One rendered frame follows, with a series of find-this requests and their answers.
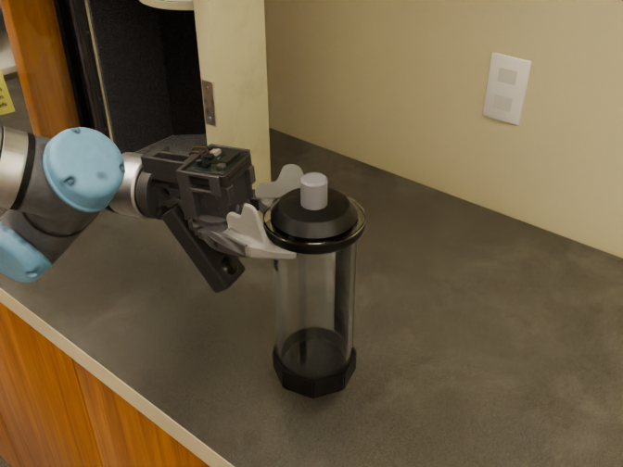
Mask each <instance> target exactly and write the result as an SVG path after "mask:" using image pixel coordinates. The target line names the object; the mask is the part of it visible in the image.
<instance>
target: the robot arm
mask: <svg viewBox="0 0 623 467"><path fill-rule="evenodd" d="M196 147H205V148H204V149H199V150H198V151H197V152H196V151H193V149H194V148H196ZM206 152H208V153H207V154H206V155H204V154H205V153H206ZM191 153H192V156H191ZM194 153H195V154H194ZM303 175H304V174H303V172H302V169H301V168H300V167H299V166H298V165H295V164H287V165H285V166H284V167H283V168H282V170H281V172H280V174H279V177H278V179H277V180H276V181H275V182H269V183H260V184H259V185H258V186H257V187H256V189H252V184H254V183H255V182H256V177H255V170H254V166H253V165H252V162H251V155H250V149H245V148H238V147H232V146H226V145H214V144H210V145H208V146H205V145H196V146H193V147H192V149H191V152H190V153H189V155H184V154H177V153H172V152H171V150H170V146H169V145H165V144H158V145H156V146H155V147H154V149H153V150H151V151H149V152H146V153H145V154H138V153H133V152H127V151H121V150H119V149H118V148H117V146H116V145H115V144H114V143H113V142H112V141H111V140H110V139H109V138H108V137H106V136H105V135H104V134H103V133H101V132H98V131H96V130H93V129H90V128H85V127H78V128H71V129H67V130H65V131H63V132H61V133H59V134H58V135H56V136H54V137H53V138H52V139H50V138H46V137H43V136H39V135H35V134H32V133H26V132H22V131H19V130H15V129H11V128H7V127H4V126H0V207H1V208H9V210H8V211H7V212H6V213H5V214H4V215H3V216H2V217H0V272H1V273H3V274H4V275H5V276H7V277H9V278H11V279H13V280H15V281H18V282H21V283H31V282H34V281H36V280H37V279H38V278H39V277H40V276H41V275H42V274H43V273H45V272H46V271H47V270H48V269H49V268H52V267H53V266H54V265H53V263H54V262H55V261H56V260H57V259H58V258H59V257H60V256H61V255H62V254H63V253H64V252H65V251H66V249H67V248H68V247H69V246H70V245H71V244H72V243H73V242H74V241H75V240H76V239H77V238H78V237H79V235H80V234H81V233H82V232H83V231H84V230H85V229H86V228H87V227H88V226H89V225H90V224H91V222H92V221H93V220H94V219H95V218H96V216H97V215H98V214H99V213H100V212H101V211H103V210H106V211H111V212H116V213H120V214H123V215H128V216H133V217H136V218H141V219H156V220H164V222H165V223H166V225H167V226H168V228H169V229H170V230H171V232H172V234H173V235H174V236H175V238H176V239H177V241H178V242H179V243H180V245H181V246H182V248H183V249H184V251H185V252H186V254H187V255H188V257H189V258H190V259H191V260H192V261H193V263H194V264H195V265H196V267H197V269H198V270H199V271H200V273H201V274H202V276H203V277H204V279H205V280H206V281H207V283H208V284H209V286H210V287H211V289H212V290H213V292H215V293H220V292H222V291H224V290H227V289H228V288H229V287H230V286H231V285H232V284H233V283H234V282H235V281H236V280H237V279H238V278H239V277H240V276H241V275H242V274H243V273H244V271H245V266H244V265H243V263H242V262H241V260H240V259H239V257H242V258H245V257H250V258H254V259H280V260H284V259H295V258H296V257H297V256H298V253H295V252H291V251H288V250H285V249H283V248H281V247H279V246H277V245H275V244H274V243H273V242H271V241H270V240H269V239H268V237H267V235H266V232H265V230H264V228H263V225H262V222H261V218H260V215H259V213H258V211H260V212H261V213H262V214H263V212H264V210H265V209H266V208H267V206H268V205H269V204H270V203H271V202H273V201H274V200H275V199H276V198H278V197H279V196H283V195H284V194H286V193H287V192H289V191H291V190H294V189H297V188H300V178H301V177H302V176H303Z"/></svg>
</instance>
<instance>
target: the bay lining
mask: <svg viewBox="0 0 623 467"><path fill-rule="evenodd" d="M87 4H88V8H89V14H90V19H91V23H92V29H93V34H94V39H95V48H96V53H97V58H98V63H99V68H100V73H101V79H102V83H103V88H104V94H105V98H106V104H107V109H108V118H109V123H110V128H111V133H112V138H113V143H114V144H115V145H116V146H117V148H118V149H119V150H121V151H127V152H136V151H138V150H140V149H143V148H145V147H147V146H149V145H153V144H155V143H156V142H159V141H161V140H163V139H166V138H168V137H170V136H172V135H183V134H205V133H206V125H205V116H204V106H203V96H202V87H201V78H200V68H199V58H198V49H197V31H196V22H195V11H194V10H168V9H160V8H155V7H152V6H147V5H145V4H143V3H141V2H140V1H139V0H87Z"/></svg>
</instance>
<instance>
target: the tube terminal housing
mask: <svg viewBox="0 0 623 467"><path fill-rule="evenodd" d="M84 1H85V5H86V10H87V16H88V20H89V25H90V31H91V35H92V40H93V46H94V50H95V60H96V65H97V69H98V75H99V80H100V84H101V90H102V95H103V99H104V105H105V110H106V114H107V120H108V128H109V134H110V139H111V141H112V142H113V138H112V133H111V128H110V123H109V118H108V109H107V104H106V98H105V94H104V88H103V83H102V79H101V73H100V68H99V63H98V58H97V53H96V48H95V39H94V34H93V29H92V23H91V19H90V14H89V8H88V4H87V0H84ZM193 2H194V11H195V22H196V31H197V49H198V58H199V68H200V78H201V87H202V80H205V81H208V82H212V86H213V96H214V106H215V118H216V127H214V126H211V125H209V124H207V123H206V117H205V125H206V135H207V144H208V145H210V144H214V145H226V146H232V147H238V148H245V149H250V155H251V162H252V165H253V166H254V170H255V177H256V182H255V183H254V184H252V189H256V187H257V186H258V185H259V184H260V183H269V182H270V181H271V161H270V136H269V113H268V90H267V66H266V43H265V18H264V0H193Z"/></svg>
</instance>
